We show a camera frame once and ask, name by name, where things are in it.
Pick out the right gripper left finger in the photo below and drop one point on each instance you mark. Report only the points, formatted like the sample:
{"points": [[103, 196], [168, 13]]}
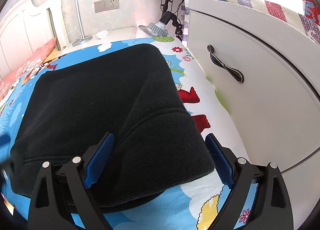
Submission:
{"points": [[56, 185]]}

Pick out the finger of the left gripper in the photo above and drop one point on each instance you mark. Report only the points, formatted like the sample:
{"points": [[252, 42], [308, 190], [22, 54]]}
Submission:
{"points": [[5, 150]]}

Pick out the small clamp spot lamp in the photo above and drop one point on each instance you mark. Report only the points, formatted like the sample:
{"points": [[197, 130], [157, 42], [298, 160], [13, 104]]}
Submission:
{"points": [[159, 29]]}

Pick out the yellow pillow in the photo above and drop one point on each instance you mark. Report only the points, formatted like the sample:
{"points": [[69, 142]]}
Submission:
{"points": [[53, 55]]}

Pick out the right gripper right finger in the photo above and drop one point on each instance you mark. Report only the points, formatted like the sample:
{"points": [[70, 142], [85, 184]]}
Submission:
{"points": [[254, 197]]}

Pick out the white wooden headboard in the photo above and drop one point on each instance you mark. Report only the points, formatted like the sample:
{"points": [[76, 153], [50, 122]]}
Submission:
{"points": [[26, 27]]}

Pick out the white charger with cable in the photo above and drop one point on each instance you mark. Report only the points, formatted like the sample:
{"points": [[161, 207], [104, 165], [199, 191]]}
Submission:
{"points": [[100, 35]]}

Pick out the striped patchwork cloth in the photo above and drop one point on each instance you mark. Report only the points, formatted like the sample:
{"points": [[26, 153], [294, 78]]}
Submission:
{"points": [[299, 21]]}

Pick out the white drawer cabinet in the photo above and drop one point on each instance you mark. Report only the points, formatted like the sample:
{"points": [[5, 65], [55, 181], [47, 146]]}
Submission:
{"points": [[276, 109]]}

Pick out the silver lamp pole with base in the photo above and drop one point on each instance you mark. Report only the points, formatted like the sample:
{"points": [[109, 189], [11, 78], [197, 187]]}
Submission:
{"points": [[78, 15]]}

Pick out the blue cartoon bed sheet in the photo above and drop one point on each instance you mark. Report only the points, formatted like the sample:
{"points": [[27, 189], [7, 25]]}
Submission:
{"points": [[187, 206]]}

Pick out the pink floral pillow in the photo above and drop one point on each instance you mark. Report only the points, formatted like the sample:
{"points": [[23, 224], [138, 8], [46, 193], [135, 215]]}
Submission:
{"points": [[36, 59]]}

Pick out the grey wall socket plate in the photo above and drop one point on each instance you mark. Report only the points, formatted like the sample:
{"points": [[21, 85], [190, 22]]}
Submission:
{"points": [[105, 5]]}

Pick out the black metal drawer handle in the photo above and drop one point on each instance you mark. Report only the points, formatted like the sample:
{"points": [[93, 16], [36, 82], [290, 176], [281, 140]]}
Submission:
{"points": [[235, 73]]}

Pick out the black fleece pants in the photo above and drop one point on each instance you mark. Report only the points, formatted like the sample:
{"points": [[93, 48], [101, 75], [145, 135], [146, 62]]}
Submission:
{"points": [[129, 93]]}

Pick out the white nightstand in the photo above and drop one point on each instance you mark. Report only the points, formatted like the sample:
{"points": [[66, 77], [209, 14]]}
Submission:
{"points": [[113, 36]]}

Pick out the red box on cabinet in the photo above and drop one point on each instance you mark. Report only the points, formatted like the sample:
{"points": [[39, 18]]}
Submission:
{"points": [[311, 11]]}

